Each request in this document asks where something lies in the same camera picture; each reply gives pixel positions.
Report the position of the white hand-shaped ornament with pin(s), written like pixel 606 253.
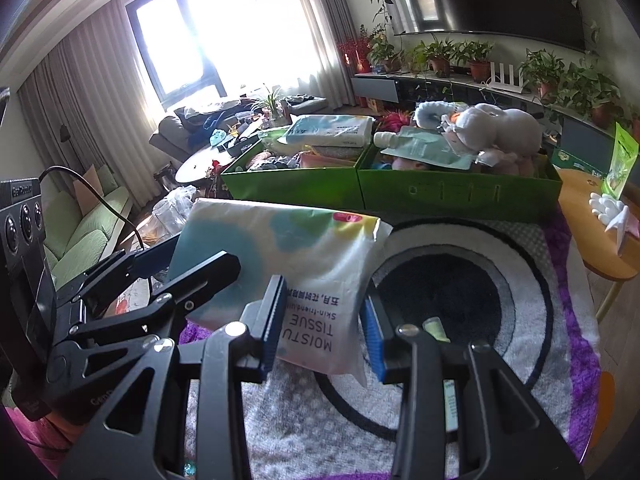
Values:
pixel 607 212

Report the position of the spider plant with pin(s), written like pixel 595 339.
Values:
pixel 270 105

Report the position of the round coffee table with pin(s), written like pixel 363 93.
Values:
pixel 197 165

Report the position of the eye-pattern rug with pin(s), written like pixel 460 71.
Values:
pixel 525 310

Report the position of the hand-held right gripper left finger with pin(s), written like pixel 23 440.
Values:
pixel 275 330

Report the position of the green cardboard storage box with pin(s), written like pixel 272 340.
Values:
pixel 290 190
pixel 460 195

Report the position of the round wooden side table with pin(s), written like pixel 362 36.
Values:
pixel 590 240

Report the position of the floor lamp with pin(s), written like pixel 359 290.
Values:
pixel 67 145

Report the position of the green printed carton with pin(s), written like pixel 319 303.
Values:
pixel 577 160

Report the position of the pale green spray bottle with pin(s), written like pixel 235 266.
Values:
pixel 434 329

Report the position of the wall television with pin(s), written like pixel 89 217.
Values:
pixel 490 0

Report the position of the blue and white plush pillow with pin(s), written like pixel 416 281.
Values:
pixel 432 112

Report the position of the television cabinet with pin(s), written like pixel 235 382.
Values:
pixel 375 91

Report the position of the grey sofa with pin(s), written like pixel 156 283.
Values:
pixel 172 137

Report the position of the soft tissue pack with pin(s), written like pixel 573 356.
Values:
pixel 330 130
pixel 280 250

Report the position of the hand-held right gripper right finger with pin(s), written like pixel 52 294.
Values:
pixel 374 342

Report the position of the red fluffy flower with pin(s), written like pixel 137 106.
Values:
pixel 397 122

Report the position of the pink card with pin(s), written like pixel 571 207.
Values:
pixel 632 225

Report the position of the white router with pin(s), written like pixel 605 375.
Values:
pixel 506 80

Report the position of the person's left forearm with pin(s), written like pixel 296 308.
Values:
pixel 25 435

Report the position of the red flower decoration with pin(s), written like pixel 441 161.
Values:
pixel 355 52

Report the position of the wooden desktop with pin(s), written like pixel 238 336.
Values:
pixel 604 400

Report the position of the green sofa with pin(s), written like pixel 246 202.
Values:
pixel 85 230

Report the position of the long fabric curtain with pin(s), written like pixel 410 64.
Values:
pixel 85 100
pixel 320 20

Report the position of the white plush toy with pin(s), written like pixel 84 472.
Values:
pixel 505 125

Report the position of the green standing pouch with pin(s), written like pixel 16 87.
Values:
pixel 622 160

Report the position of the window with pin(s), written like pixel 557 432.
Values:
pixel 170 45

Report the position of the clear glass jar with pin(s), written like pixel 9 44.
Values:
pixel 172 210

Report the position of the light blue small toy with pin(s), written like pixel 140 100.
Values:
pixel 218 136

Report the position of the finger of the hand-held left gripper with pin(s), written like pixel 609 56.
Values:
pixel 150 262
pixel 200 280

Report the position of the teal refill pouch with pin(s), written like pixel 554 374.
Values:
pixel 430 147

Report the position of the row of potted plants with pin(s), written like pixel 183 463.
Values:
pixel 550 72

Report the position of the person's left hand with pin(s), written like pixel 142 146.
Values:
pixel 62 430

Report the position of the silver textured pouch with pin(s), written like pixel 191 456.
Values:
pixel 337 151

